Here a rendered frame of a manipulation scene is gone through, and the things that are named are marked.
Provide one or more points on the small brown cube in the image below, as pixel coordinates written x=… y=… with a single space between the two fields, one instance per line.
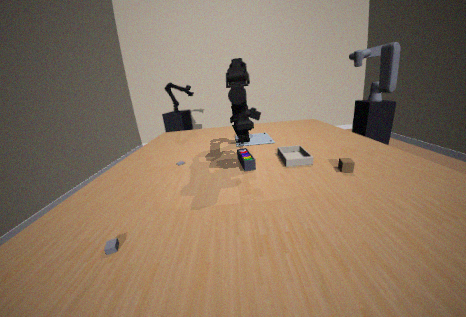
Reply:
x=346 y=165

